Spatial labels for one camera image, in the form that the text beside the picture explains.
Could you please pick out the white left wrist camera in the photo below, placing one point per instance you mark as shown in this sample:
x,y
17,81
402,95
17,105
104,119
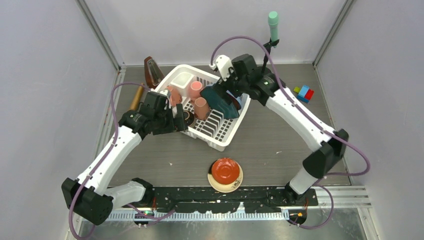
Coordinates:
x,y
165,100

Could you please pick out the white plastic dish rack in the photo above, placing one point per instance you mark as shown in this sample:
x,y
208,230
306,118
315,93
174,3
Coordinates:
x,y
216,131

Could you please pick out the wooden rolling pin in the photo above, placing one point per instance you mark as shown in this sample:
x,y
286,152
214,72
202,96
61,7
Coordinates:
x,y
136,98

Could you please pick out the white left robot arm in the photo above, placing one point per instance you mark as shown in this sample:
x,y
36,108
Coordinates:
x,y
89,195

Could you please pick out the white mug pink handle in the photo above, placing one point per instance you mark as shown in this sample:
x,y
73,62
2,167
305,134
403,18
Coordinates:
x,y
201,109

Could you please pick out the orange saucer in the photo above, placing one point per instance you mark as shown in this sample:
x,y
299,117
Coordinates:
x,y
225,171

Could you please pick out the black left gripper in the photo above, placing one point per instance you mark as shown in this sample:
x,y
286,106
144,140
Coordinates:
x,y
171,127

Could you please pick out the colourful toy blocks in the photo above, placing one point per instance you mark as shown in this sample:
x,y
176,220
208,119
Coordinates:
x,y
304,93

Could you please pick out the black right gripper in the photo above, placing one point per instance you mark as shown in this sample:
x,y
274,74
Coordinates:
x,y
227,86

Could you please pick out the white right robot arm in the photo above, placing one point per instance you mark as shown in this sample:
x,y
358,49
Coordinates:
x,y
327,145

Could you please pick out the brown ceramic bowl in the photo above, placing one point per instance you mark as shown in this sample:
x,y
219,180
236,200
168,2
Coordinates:
x,y
189,118

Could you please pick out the dark green square plate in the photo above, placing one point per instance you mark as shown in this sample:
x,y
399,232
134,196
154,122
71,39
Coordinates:
x,y
223,105

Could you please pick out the brown wooden metronome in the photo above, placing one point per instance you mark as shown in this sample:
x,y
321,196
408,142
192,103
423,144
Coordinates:
x,y
152,73

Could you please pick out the green microphone on stand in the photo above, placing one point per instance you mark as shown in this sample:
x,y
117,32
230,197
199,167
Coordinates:
x,y
273,22

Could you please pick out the pink cup white inside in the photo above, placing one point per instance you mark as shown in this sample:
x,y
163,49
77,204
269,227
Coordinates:
x,y
194,90

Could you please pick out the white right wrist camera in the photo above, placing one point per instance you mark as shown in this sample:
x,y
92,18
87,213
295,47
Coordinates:
x,y
222,64

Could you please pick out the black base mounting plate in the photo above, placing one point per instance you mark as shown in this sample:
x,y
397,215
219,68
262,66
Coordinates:
x,y
254,199

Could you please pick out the cream patterned plate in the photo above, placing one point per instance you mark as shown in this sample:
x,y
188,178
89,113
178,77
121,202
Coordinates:
x,y
226,188

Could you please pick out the red round plate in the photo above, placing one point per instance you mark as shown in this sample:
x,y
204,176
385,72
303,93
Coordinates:
x,y
236,103

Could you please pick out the pink mug with handle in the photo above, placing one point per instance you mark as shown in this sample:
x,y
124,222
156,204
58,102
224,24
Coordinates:
x,y
175,97

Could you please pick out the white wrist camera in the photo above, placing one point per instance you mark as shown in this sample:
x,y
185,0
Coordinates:
x,y
222,64
165,100

